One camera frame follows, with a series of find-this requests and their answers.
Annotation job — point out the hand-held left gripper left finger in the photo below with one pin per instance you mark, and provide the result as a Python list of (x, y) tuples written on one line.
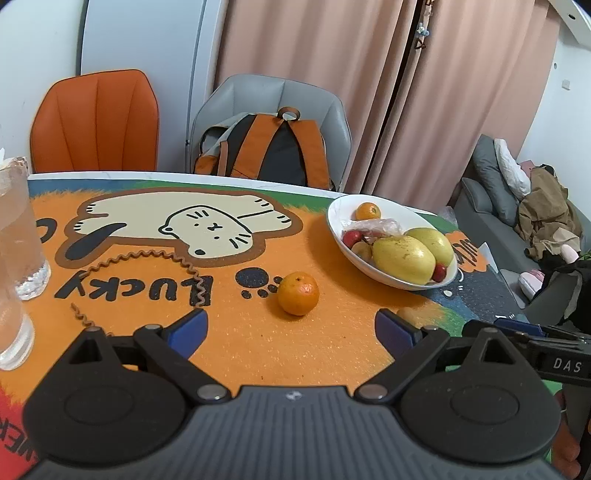
[(189, 332)]

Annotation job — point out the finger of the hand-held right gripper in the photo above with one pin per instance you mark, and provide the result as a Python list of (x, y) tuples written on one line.
[(519, 326)]

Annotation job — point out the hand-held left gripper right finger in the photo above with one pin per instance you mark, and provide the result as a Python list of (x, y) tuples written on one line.
[(392, 330)]

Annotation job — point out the small red fruit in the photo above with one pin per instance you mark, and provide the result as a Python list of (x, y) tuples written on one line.
[(439, 272), (353, 237)]

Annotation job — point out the small brown fruit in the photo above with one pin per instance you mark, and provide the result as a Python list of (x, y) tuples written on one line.
[(362, 250)]

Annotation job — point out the orange mandarin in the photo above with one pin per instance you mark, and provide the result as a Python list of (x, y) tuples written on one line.
[(367, 211), (298, 293)]

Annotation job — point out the white bowl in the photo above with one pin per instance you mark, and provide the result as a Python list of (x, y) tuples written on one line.
[(339, 214)]

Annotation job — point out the person's right hand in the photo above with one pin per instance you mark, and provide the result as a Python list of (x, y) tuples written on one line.
[(569, 434)]

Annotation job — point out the pink slippers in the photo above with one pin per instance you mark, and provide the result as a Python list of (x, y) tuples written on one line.
[(533, 282)]

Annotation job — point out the black bag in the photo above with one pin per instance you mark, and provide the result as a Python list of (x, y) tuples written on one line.
[(565, 290)]

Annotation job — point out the printed cat table mat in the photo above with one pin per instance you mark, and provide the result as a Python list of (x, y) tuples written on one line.
[(258, 341)]

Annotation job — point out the large yellow-green mango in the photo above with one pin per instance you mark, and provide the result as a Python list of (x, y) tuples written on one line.
[(401, 258)]

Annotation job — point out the grey sofa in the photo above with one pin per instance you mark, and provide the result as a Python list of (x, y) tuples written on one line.
[(489, 217)]

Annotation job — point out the brown jacket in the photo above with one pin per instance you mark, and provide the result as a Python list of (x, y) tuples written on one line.
[(547, 207)]

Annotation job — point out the clear plastic bag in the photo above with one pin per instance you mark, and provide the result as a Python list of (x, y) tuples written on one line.
[(447, 216)]

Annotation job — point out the white pillow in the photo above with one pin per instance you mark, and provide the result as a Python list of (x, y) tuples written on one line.
[(510, 168)]

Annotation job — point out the pink cloth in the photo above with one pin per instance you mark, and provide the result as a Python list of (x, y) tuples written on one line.
[(526, 167)]

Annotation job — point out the clear drinking glass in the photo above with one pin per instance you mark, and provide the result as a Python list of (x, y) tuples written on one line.
[(14, 332), (23, 240)]

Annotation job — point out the orange and black backpack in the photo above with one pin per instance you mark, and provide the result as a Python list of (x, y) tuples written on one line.
[(268, 147)]

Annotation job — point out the orange chair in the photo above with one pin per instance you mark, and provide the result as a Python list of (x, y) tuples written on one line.
[(97, 120)]

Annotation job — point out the grey chair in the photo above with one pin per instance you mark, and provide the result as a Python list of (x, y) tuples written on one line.
[(277, 92)]

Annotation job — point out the pink curtain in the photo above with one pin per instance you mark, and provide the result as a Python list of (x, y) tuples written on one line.
[(461, 69), (300, 46)]

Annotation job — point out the white fridge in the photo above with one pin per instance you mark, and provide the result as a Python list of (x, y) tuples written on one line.
[(152, 37)]

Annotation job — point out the white wall socket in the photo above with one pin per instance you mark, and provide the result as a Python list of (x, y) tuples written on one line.
[(566, 84)]

